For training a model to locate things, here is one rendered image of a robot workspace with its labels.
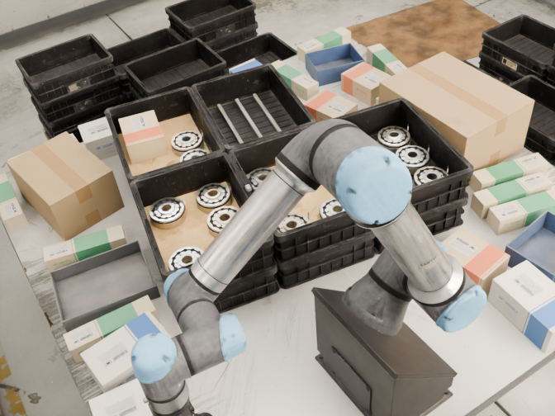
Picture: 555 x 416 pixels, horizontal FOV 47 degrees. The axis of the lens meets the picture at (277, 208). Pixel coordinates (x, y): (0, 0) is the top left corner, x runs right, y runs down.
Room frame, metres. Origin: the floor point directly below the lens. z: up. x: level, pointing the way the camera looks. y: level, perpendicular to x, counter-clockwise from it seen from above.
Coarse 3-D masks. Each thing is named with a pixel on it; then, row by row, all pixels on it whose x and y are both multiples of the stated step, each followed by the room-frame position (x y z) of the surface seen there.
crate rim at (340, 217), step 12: (288, 132) 1.55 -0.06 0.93; (300, 132) 1.55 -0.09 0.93; (252, 144) 1.51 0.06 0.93; (240, 168) 1.41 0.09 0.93; (252, 192) 1.30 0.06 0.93; (336, 216) 1.17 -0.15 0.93; (348, 216) 1.18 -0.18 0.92; (300, 228) 1.14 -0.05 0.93; (312, 228) 1.15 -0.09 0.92; (324, 228) 1.16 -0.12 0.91; (276, 240) 1.13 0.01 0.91; (288, 240) 1.12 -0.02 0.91
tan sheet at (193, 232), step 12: (192, 192) 1.44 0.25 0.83; (192, 204) 1.39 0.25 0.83; (192, 216) 1.33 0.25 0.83; (204, 216) 1.33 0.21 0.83; (156, 228) 1.30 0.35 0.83; (180, 228) 1.29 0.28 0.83; (192, 228) 1.28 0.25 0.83; (204, 228) 1.28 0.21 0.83; (156, 240) 1.25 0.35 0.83; (168, 240) 1.25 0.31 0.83; (180, 240) 1.24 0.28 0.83; (192, 240) 1.24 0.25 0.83; (204, 240) 1.23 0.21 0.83; (168, 252) 1.20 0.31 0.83
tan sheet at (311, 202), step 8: (272, 168) 1.51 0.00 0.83; (312, 192) 1.38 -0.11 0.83; (320, 192) 1.38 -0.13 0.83; (328, 192) 1.37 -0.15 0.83; (304, 200) 1.35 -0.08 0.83; (312, 200) 1.35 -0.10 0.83; (320, 200) 1.34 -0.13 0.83; (296, 208) 1.32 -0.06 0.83; (304, 208) 1.32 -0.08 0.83; (312, 208) 1.31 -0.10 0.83; (312, 216) 1.28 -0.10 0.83
